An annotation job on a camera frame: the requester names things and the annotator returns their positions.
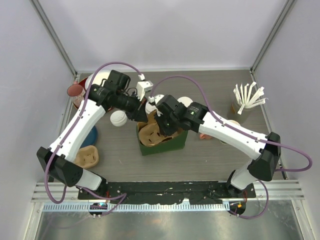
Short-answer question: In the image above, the green paper cup stack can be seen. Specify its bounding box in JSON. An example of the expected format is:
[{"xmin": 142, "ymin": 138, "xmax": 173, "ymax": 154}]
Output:
[{"xmin": 219, "ymin": 119, "xmax": 240, "ymax": 145}]

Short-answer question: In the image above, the cup of wrapped straws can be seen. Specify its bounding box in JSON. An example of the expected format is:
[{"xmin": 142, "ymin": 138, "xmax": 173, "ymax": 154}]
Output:
[{"xmin": 227, "ymin": 81, "xmax": 268, "ymax": 124}]

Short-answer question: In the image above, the green paper bag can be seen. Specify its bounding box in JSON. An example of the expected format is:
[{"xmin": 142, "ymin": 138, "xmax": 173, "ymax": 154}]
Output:
[{"xmin": 136, "ymin": 126, "xmax": 188, "ymax": 156}]

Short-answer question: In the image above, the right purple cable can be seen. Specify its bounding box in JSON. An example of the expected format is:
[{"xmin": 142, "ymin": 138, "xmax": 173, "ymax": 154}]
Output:
[{"xmin": 149, "ymin": 76, "xmax": 313, "ymax": 220}]

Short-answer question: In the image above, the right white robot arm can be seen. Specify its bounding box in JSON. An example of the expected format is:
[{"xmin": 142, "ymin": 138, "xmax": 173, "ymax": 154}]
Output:
[{"xmin": 154, "ymin": 95, "xmax": 281, "ymax": 198}]

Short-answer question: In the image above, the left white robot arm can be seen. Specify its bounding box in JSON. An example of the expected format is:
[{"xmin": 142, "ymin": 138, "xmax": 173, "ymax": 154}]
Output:
[{"xmin": 36, "ymin": 70, "xmax": 153, "ymax": 200}]

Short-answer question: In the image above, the cardboard cup carrier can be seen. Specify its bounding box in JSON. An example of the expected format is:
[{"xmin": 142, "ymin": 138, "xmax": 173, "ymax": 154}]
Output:
[
  {"xmin": 73, "ymin": 145, "xmax": 100, "ymax": 169},
  {"xmin": 137, "ymin": 110, "xmax": 183, "ymax": 147}
]

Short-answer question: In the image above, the small pink espresso cup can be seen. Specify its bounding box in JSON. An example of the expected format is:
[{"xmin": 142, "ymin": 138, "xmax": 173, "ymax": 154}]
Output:
[{"xmin": 199, "ymin": 133, "xmax": 213, "ymax": 140}]

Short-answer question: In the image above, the purple cable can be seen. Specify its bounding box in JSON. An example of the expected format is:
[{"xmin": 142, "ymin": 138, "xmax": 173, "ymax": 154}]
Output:
[
  {"xmin": 149, "ymin": 76, "xmax": 313, "ymax": 220},
  {"xmin": 44, "ymin": 61, "xmax": 146, "ymax": 218}
]

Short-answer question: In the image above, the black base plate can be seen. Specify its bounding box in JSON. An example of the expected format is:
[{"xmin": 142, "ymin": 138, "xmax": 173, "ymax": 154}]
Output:
[{"xmin": 77, "ymin": 181, "xmax": 257, "ymax": 205}]

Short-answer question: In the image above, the pink floral mug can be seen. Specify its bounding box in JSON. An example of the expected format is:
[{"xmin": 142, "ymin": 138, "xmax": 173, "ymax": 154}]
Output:
[{"xmin": 67, "ymin": 84, "xmax": 86, "ymax": 108}]

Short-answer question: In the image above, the white paper plate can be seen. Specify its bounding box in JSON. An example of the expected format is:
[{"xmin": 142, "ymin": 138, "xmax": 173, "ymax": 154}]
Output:
[{"xmin": 84, "ymin": 70, "xmax": 111, "ymax": 90}]

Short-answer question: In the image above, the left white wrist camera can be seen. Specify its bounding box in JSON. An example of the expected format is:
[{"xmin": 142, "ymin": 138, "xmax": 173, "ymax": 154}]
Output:
[{"xmin": 136, "ymin": 73, "xmax": 154, "ymax": 101}]

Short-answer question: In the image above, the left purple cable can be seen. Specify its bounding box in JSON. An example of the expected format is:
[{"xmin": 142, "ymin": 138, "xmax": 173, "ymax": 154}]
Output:
[{"xmin": 44, "ymin": 61, "xmax": 146, "ymax": 218}]

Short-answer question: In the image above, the white slotted cable duct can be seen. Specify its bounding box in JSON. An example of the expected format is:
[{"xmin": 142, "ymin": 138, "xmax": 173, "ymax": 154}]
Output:
[{"xmin": 42, "ymin": 201, "xmax": 230, "ymax": 212}]

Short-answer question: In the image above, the red round plate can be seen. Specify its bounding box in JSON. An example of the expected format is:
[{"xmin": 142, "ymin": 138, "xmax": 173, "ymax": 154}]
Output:
[{"xmin": 78, "ymin": 77, "xmax": 88, "ymax": 89}]

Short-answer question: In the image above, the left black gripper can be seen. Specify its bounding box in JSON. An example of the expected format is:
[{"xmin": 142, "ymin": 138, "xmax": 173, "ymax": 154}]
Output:
[{"xmin": 116, "ymin": 91, "xmax": 149, "ymax": 123}]

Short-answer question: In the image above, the blue leaf-shaped dish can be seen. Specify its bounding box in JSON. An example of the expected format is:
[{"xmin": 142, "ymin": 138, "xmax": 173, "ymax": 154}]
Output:
[{"xmin": 81, "ymin": 126, "xmax": 98, "ymax": 148}]

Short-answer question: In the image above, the spare white lid stack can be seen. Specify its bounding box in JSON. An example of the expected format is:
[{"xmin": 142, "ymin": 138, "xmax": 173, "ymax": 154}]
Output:
[{"xmin": 110, "ymin": 110, "xmax": 128, "ymax": 127}]

